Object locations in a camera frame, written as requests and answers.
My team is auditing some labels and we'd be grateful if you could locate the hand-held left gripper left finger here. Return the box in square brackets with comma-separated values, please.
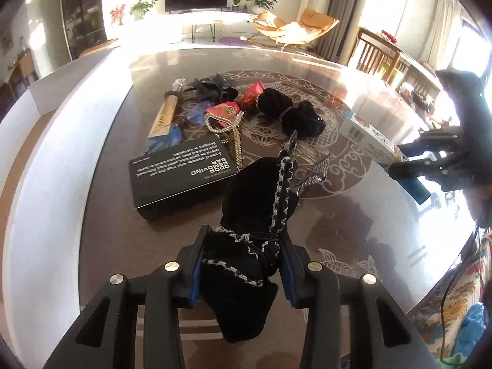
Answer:
[44, 225, 210, 369]

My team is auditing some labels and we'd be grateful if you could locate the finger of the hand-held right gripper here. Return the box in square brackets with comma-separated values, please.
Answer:
[385, 153, 456, 205]
[396, 128, 464, 158]

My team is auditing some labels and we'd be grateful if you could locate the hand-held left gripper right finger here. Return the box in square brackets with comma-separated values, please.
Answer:
[279, 234, 441, 369]

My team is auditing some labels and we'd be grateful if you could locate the white and blue carton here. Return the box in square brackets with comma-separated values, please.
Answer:
[338, 111, 408, 170]

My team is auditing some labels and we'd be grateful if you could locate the black pouch with silver trim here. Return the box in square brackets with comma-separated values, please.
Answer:
[202, 131, 302, 344]

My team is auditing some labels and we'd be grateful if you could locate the black velvet pouch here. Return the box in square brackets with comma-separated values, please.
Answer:
[257, 88, 327, 137]

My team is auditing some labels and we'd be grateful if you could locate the brown patterned glass desktop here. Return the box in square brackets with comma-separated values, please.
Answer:
[77, 40, 477, 369]

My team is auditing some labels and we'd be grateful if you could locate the wooden slatted chair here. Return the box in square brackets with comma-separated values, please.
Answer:
[355, 27, 402, 75]
[400, 59, 441, 101]

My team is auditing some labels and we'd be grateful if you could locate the black box with white print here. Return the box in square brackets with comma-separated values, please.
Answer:
[129, 135, 237, 221]

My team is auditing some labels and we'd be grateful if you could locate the floral cloth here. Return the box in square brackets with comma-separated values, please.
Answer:
[407, 238, 492, 362]

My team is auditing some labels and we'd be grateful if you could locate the white curtain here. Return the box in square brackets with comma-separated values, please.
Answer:
[430, 0, 462, 66]

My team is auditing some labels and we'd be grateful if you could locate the teal cloth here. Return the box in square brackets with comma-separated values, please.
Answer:
[454, 304, 487, 362]

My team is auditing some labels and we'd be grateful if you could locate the grey curtain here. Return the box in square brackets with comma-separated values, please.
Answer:
[317, 0, 360, 62]

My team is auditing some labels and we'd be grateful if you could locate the orange lounge chair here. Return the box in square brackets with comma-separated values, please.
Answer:
[253, 8, 341, 49]

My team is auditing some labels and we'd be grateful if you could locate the red packet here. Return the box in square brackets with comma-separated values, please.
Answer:
[236, 81, 268, 110]

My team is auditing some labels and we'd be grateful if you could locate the black feather hair bow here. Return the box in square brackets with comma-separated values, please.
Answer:
[184, 74, 241, 104]

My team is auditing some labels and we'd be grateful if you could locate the large leafy potted plant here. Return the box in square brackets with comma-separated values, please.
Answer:
[246, 0, 277, 12]

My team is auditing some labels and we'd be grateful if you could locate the white television console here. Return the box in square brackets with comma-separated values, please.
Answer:
[181, 10, 266, 43]

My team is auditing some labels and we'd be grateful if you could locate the wooden dining chair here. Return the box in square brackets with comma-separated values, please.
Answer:
[0, 48, 39, 112]

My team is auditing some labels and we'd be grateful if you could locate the red flower plant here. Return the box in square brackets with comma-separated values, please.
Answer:
[109, 4, 127, 26]

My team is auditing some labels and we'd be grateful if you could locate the dark display cabinet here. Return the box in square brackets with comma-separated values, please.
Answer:
[59, 0, 108, 60]

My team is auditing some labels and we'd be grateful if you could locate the black cable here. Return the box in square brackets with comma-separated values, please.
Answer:
[440, 223, 481, 362]

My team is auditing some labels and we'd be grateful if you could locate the gold chain necklace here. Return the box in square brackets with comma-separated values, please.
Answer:
[227, 123, 245, 170]

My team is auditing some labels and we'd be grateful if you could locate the pearl necklace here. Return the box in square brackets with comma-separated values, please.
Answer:
[205, 111, 244, 138]

